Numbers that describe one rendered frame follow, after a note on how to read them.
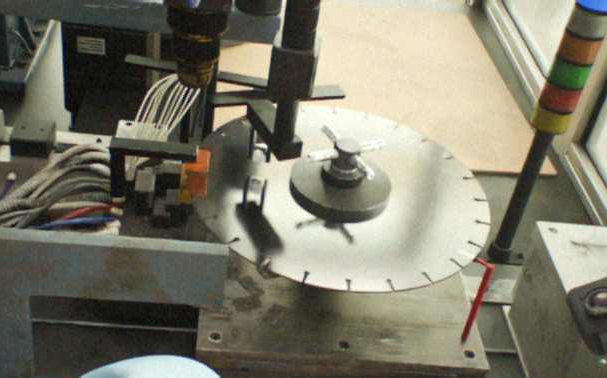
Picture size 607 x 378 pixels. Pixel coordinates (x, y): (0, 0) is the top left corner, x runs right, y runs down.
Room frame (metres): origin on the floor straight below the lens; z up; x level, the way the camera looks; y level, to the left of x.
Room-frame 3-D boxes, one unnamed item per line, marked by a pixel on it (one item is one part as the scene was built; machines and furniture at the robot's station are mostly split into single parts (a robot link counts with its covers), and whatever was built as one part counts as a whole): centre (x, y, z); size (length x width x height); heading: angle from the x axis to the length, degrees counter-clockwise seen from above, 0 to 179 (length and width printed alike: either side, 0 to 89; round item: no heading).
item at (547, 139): (0.90, -0.29, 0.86); 0.02 x 0.02 x 0.22
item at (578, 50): (0.90, -0.29, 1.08); 0.05 x 0.04 x 0.03; 8
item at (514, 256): (0.90, -0.29, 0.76); 0.09 x 0.03 x 0.03; 98
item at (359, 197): (0.73, -0.04, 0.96); 0.11 x 0.11 x 0.03
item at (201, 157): (0.70, 0.15, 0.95); 0.10 x 0.03 x 0.07; 98
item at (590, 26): (0.90, -0.29, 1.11); 0.05 x 0.04 x 0.03; 8
